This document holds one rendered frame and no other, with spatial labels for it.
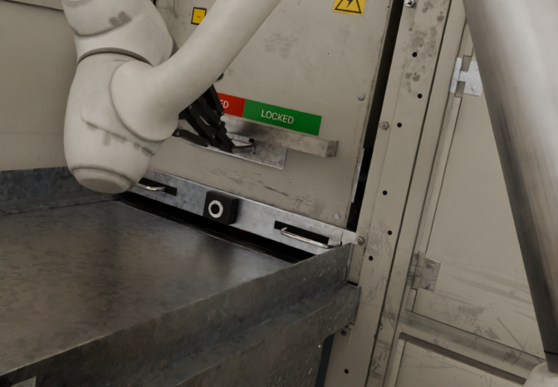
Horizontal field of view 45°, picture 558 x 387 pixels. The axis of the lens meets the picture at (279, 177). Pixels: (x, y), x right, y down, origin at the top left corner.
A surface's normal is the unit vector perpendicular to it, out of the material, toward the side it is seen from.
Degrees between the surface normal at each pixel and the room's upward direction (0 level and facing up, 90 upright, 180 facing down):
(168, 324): 90
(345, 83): 90
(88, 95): 67
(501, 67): 101
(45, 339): 0
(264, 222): 90
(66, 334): 0
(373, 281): 90
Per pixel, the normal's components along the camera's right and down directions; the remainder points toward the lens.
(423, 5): -0.50, 0.07
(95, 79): -0.50, -0.46
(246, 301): 0.85, 0.25
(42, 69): 0.68, 0.26
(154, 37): 0.93, -0.07
